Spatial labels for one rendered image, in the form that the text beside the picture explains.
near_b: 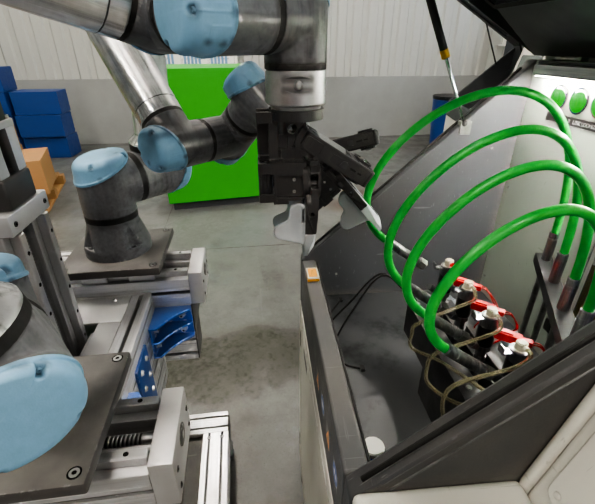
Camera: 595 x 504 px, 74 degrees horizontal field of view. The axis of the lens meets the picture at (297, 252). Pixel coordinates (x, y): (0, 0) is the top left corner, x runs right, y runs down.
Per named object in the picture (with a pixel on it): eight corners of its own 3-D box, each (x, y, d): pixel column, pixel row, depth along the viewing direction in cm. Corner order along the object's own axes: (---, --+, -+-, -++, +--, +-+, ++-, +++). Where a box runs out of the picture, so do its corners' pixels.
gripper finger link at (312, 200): (301, 225, 58) (301, 167, 54) (313, 224, 58) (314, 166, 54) (304, 239, 53) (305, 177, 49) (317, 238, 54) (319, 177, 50)
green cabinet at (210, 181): (249, 179, 489) (243, 63, 429) (263, 202, 416) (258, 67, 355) (170, 185, 467) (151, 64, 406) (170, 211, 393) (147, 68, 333)
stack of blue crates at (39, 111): (-22, 161, 563) (-58, 67, 506) (-4, 153, 605) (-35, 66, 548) (71, 158, 578) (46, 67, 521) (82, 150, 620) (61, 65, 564)
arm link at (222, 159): (180, 141, 75) (203, 102, 67) (225, 132, 82) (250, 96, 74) (202, 176, 74) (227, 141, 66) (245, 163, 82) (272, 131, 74)
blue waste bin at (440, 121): (419, 141, 681) (426, 93, 645) (452, 140, 688) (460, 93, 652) (435, 149, 628) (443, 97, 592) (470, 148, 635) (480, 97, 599)
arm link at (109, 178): (72, 211, 91) (56, 153, 85) (126, 196, 100) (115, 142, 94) (98, 225, 84) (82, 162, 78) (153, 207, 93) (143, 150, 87)
